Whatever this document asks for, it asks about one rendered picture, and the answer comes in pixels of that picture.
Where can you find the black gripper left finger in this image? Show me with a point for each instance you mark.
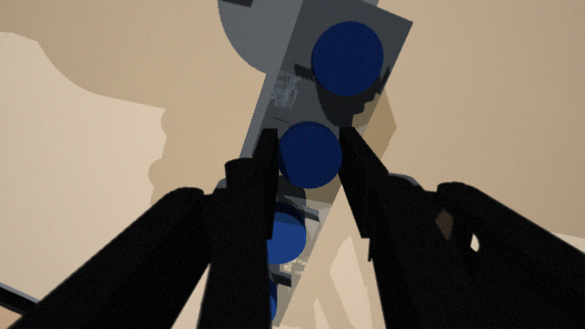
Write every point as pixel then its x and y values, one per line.
pixel 143 278

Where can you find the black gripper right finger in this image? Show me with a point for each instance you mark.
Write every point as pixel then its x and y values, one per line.
pixel 526 276

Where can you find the black table edge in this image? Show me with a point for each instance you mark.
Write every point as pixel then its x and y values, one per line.
pixel 14 302

